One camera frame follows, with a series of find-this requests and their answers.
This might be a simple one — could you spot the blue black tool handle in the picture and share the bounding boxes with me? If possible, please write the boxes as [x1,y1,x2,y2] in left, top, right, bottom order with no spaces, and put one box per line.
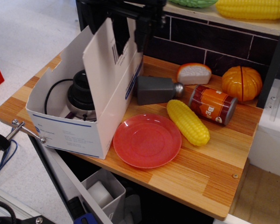
[67,196,97,224]

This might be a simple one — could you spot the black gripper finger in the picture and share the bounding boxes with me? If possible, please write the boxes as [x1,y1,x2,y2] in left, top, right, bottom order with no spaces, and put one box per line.
[84,6,108,35]
[134,17,155,52]

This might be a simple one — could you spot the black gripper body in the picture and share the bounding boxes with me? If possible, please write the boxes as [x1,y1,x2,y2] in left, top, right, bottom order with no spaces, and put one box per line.
[78,0,166,27]

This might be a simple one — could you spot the metal table clamp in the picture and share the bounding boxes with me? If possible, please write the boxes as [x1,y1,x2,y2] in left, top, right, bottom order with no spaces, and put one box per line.
[0,119,46,152]

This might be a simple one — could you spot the yellow toy corn cob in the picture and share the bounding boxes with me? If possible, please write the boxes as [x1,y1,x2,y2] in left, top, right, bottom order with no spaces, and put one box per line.
[166,99,210,146]

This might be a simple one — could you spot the wooden wall shelf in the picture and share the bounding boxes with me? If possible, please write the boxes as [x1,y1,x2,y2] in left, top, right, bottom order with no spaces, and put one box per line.
[163,0,280,37]

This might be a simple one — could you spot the blue cable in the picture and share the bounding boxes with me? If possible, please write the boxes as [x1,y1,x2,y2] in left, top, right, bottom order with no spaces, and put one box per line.
[0,139,18,183]

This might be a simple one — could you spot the orange toy pumpkin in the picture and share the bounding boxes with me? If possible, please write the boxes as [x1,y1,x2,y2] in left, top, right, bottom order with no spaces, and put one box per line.
[222,66,263,102]

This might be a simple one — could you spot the white roll in bin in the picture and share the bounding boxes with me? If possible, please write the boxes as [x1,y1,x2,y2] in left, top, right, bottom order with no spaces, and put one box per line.
[87,181,114,208]

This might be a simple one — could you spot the grey storage bin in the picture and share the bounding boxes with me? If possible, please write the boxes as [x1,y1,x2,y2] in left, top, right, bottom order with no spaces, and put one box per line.
[81,169,126,224]

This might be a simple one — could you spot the white aluminium frame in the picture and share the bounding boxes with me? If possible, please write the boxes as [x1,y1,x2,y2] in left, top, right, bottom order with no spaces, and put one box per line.
[0,189,41,220]

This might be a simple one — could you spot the black base with screw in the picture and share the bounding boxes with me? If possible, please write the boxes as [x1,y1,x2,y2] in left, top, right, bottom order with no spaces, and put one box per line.
[0,201,54,224]

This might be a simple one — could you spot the green toy vegetable on shelf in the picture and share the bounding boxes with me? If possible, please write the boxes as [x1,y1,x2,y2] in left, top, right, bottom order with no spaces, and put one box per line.
[170,0,218,8]

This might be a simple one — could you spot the toy cheese wedge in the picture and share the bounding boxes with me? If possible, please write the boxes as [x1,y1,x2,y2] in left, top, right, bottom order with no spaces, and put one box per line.
[176,63,212,85]

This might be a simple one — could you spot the black round device in box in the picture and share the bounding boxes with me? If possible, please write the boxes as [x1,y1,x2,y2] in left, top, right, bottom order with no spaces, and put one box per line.
[66,70,96,121]

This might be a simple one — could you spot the red plastic plate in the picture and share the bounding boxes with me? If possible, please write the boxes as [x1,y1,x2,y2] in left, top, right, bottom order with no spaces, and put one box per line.
[113,114,182,168]

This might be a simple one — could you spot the yellow corn on shelf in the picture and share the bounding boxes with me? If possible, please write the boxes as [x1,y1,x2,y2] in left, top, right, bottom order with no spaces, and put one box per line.
[215,0,280,20]

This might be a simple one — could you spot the grey salt shaker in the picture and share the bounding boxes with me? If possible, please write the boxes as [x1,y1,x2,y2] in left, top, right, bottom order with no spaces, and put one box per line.
[136,76,185,105]

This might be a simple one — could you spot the white cardboard box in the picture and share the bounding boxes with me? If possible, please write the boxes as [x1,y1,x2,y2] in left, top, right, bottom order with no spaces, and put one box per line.
[26,18,143,159]

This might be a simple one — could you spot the toy beans can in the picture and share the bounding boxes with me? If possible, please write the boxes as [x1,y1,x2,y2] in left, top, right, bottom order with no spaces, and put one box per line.
[188,85,238,126]

